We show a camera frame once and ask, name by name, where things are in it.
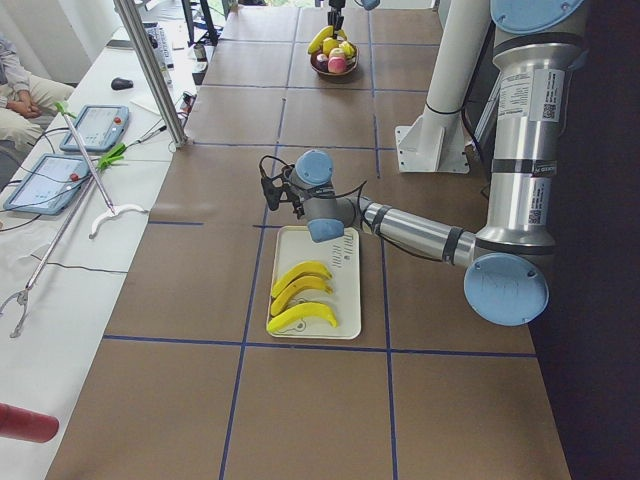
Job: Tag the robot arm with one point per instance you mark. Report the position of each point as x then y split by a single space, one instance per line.
536 46
366 4

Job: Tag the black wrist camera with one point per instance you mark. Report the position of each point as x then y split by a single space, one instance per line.
271 191

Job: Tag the brown wicker basket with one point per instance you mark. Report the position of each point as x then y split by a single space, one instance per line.
351 62

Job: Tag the near teach pendant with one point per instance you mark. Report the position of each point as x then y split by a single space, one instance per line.
49 186

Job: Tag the yellow fruit in basket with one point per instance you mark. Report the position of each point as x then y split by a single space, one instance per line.
348 49

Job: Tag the black computer mouse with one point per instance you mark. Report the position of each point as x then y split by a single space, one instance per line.
119 84

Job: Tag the seated person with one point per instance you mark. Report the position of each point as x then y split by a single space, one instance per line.
25 97

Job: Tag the pink red apple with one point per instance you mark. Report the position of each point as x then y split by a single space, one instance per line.
337 65

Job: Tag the teach pendant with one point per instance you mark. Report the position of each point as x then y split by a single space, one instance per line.
49 186
101 126

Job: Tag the white bear tray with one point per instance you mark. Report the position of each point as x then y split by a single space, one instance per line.
341 256

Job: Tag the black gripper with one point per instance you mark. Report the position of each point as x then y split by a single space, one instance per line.
335 6
296 198

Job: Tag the red cylinder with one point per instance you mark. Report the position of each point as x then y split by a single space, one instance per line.
27 425

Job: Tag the aluminium frame post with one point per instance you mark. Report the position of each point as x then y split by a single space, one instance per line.
133 25

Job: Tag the far teach pendant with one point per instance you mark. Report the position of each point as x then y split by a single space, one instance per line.
101 126

